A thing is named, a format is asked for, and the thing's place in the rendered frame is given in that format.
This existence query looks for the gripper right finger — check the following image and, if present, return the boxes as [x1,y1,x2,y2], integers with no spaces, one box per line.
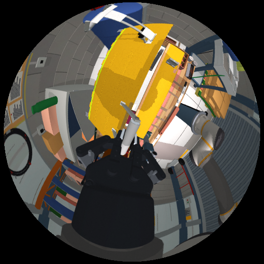
[131,133,167,185]

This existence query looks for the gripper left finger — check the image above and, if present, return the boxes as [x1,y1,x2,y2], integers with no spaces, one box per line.
[76,129,126,168]

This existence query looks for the white round bar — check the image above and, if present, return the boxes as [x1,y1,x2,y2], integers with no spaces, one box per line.
[120,120,141,156]

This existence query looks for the tan cardboard box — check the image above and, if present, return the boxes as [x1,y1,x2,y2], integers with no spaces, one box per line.
[42,132,64,156]

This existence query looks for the salmon flat bar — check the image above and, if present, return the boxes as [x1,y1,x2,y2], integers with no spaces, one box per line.
[162,106,180,135]

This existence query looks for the yellow box lid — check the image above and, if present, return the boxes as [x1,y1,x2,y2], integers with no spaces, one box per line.
[88,23,174,139]

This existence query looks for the yellow box body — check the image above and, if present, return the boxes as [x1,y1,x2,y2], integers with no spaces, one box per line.
[135,44,186,139]

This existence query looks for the black box with red display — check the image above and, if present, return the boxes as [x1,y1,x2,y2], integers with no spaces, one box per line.
[185,60,196,79]

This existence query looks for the grey machine housing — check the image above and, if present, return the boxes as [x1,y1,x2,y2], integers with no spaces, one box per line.
[44,84,100,164]

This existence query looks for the salmon block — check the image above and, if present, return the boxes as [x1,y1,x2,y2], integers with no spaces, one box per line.
[41,106,67,162]

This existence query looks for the grey control panel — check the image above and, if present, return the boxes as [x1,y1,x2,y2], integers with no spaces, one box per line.
[184,197,193,221]

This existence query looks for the orange and blue shelf rack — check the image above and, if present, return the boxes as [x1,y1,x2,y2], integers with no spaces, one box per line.
[35,158,88,226]

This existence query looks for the grey roller shutter door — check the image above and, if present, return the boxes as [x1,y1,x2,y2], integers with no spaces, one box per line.
[181,98,261,235]

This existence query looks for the orange wooden tray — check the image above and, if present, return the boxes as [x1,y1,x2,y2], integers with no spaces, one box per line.
[148,41,190,144]

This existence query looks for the orange framed notice board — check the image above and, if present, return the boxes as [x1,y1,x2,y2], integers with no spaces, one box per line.
[3,53,34,132]

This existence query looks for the stack of tan cardboard boxes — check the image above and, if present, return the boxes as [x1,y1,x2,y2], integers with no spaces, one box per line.
[195,70,232,119]

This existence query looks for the green rod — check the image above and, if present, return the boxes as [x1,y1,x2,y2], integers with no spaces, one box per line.
[192,74,226,80]

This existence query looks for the blue drum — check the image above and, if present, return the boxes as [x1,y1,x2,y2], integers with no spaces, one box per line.
[83,2,144,51]

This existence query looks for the grey storage boxes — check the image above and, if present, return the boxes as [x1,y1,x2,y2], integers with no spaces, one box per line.
[213,38,240,97]

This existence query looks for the red ladder frame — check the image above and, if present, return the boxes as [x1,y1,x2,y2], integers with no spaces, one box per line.
[175,169,195,196]

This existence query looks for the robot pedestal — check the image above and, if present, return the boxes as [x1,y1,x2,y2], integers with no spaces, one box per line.
[179,104,199,125]

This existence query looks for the green round handle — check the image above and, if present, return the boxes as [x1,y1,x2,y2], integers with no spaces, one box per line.
[31,96,59,114]

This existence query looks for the black ring wall gauge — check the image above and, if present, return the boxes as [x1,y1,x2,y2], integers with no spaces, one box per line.
[3,128,33,176]

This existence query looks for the black and white handle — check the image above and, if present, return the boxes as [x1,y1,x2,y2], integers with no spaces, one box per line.
[149,47,166,71]

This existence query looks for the blue frame shelf unit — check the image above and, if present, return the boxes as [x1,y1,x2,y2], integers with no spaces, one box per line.
[185,35,240,98]

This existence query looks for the white curved bracket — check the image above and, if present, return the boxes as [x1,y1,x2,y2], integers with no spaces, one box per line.
[84,5,157,44]

